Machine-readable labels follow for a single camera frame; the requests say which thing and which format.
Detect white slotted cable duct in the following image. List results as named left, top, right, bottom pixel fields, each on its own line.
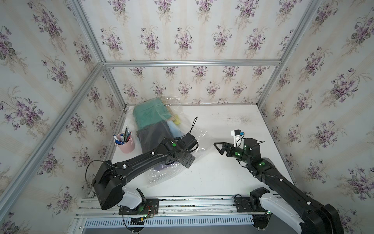
left=83, top=214, right=254, bottom=229

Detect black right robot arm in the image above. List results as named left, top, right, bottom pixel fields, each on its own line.
left=213, top=138, right=344, bottom=234

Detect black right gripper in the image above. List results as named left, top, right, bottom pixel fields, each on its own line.
left=214, top=141, right=252, bottom=165

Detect aluminium mounting rail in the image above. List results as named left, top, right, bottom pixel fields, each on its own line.
left=74, top=194, right=278, bottom=218

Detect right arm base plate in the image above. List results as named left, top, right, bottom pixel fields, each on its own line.
left=233, top=195, right=268, bottom=213

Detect pink pen cup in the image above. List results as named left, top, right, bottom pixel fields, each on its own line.
left=113, top=126, right=135, bottom=154

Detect clear plastic vacuum bag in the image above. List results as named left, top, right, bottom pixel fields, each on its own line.
left=133, top=98, right=212, bottom=186

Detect dark grey trousers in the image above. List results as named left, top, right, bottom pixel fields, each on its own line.
left=136, top=121, right=173, bottom=153

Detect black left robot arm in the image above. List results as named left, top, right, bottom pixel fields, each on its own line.
left=92, top=133, right=199, bottom=210

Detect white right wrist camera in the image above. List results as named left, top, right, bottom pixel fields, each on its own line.
left=231, top=129, right=245, bottom=147

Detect yellow folded garment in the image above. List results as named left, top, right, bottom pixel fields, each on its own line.
left=171, top=115, right=181, bottom=125

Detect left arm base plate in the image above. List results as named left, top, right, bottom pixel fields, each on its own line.
left=118, top=199, right=160, bottom=215

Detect light blue garment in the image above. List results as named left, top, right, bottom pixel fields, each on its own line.
left=167, top=121, right=183, bottom=138

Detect green folded garment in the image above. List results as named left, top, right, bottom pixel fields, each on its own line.
left=133, top=97, right=172, bottom=130

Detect purple folded garment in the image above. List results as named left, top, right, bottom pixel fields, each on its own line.
left=150, top=163, right=175, bottom=174

